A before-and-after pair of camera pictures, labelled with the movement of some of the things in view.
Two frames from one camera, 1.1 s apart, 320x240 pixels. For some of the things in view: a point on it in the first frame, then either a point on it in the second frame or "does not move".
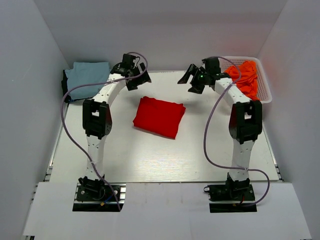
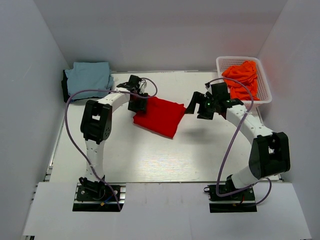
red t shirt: [160, 117] does not move
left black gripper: [143, 78] -> [142, 106]
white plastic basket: [263, 93] does not move
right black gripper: [194, 70] -> [198, 97]
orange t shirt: [244, 74] does not move
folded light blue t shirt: [85, 79] does not move
